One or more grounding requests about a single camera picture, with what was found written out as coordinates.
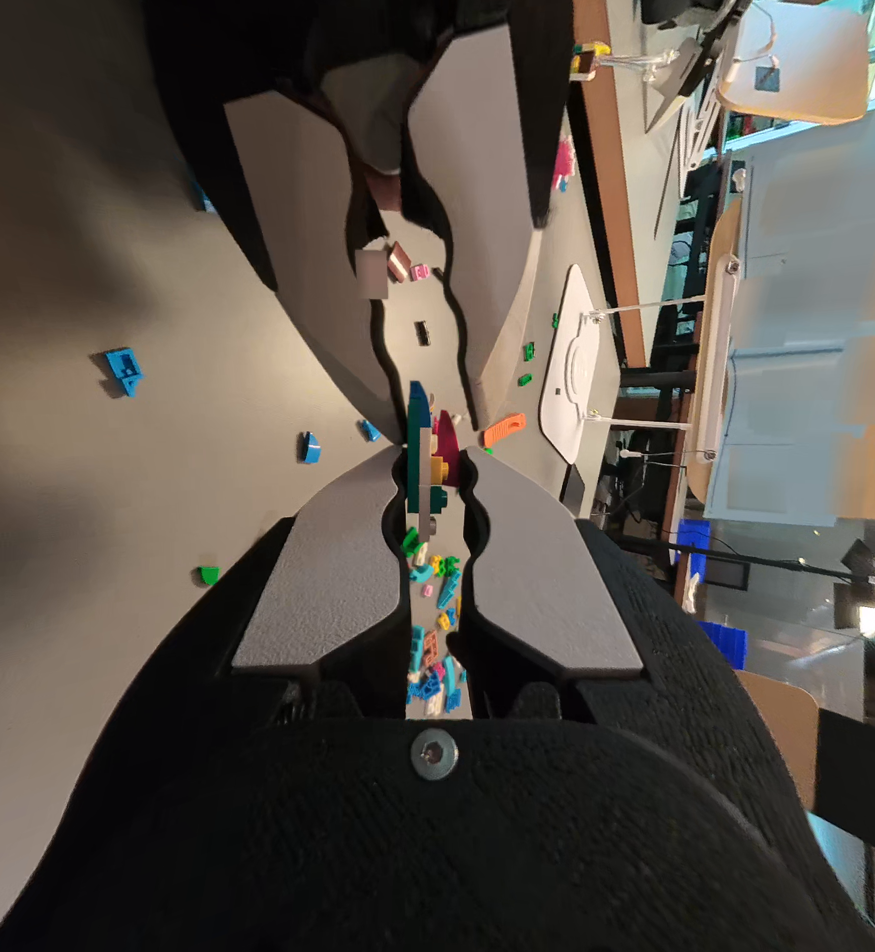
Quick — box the wood-edged table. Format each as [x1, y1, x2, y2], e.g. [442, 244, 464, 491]
[571, 0, 706, 367]

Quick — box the white display stand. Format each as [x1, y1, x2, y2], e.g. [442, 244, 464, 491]
[540, 197, 744, 507]

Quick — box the blue storage bin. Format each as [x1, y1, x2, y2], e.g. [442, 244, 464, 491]
[698, 621, 748, 667]
[676, 521, 711, 583]

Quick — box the person's left hand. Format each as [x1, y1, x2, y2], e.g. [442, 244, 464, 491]
[365, 160, 403, 213]

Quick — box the idle black white gripper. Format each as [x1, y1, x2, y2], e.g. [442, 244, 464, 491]
[644, 0, 752, 136]

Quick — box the tan rounded board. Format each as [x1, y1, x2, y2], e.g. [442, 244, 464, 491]
[735, 669, 819, 813]
[719, 0, 872, 125]

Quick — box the toy brick flower model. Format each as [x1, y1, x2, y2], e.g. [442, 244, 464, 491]
[553, 41, 611, 194]

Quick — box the black light stand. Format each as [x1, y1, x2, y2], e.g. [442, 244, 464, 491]
[616, 534, 875, 635]

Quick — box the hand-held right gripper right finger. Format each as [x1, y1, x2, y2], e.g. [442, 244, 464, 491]
[458, 446, 644, 679]

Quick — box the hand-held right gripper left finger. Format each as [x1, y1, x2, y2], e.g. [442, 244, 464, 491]
[231, 445, 412, 679]

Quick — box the grey desk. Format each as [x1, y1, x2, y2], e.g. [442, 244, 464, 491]
[0, 0, 625, 952]

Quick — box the multicoloured toy brick assembly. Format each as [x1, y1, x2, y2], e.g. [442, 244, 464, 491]
[405, 379, 462, 542]

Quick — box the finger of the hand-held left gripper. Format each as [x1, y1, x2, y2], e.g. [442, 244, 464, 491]
[224, 89, 409, 443]
[406, 24, 544, 432]

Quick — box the clear plastic rod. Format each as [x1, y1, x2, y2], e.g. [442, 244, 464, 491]
[594, 46, 680, 79]

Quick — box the pile of toy bricks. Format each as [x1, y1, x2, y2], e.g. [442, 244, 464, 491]
[404, 524, 473, 718]

